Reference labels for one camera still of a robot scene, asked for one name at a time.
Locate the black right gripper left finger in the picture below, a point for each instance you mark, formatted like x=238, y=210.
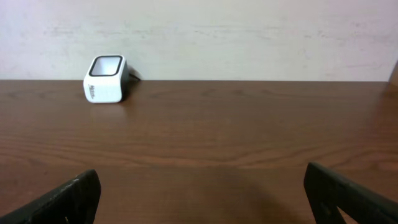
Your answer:
x=75, y=201

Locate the white barcode scanner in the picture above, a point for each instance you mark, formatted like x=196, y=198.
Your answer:
x=106, y=80

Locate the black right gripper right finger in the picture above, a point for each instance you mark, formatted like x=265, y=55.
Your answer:
x=329, y=192

